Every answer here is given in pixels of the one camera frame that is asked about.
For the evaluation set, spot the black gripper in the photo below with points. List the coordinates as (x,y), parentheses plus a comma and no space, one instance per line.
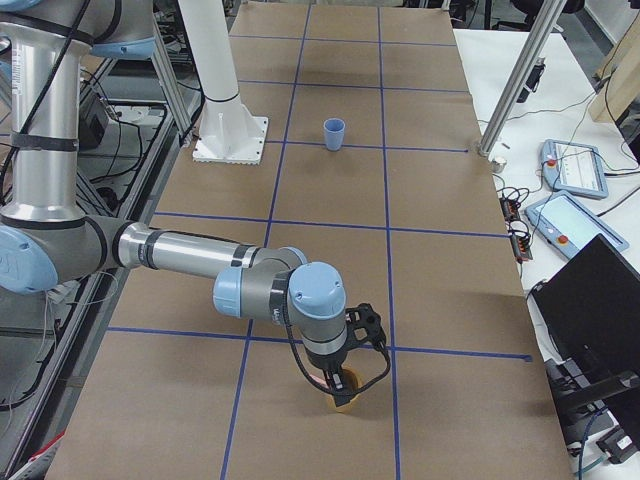
(326,364)

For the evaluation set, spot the small metal cylinder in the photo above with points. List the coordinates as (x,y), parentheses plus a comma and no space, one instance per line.
(498,164)

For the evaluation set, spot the far teach pendant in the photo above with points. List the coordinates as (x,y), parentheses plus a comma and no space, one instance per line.
(573,167)

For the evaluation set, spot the bamboo cup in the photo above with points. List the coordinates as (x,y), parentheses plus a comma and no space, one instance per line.
(343,404)

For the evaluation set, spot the near teach pendant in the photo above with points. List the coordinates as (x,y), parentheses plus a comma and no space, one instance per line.
(568,225)

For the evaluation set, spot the white pedestal column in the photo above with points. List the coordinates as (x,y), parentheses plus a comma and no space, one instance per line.
(228,132)

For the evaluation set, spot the blue cup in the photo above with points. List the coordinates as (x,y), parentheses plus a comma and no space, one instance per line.
(334,131)

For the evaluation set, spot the teach pendant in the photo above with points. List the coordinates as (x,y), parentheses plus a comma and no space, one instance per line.
(573,167)
(568,225)

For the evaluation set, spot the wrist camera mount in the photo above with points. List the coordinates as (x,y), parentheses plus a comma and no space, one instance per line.
(364,326)

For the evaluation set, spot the black laptop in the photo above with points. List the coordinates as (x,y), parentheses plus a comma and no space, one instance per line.
(591,308)

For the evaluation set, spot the right side frame post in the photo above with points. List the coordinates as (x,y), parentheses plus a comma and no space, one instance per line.
(536,39)

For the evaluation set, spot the pink chopstick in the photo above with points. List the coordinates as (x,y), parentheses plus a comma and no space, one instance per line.
(319,380)

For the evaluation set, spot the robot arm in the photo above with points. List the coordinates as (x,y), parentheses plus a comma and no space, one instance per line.
(47,239)

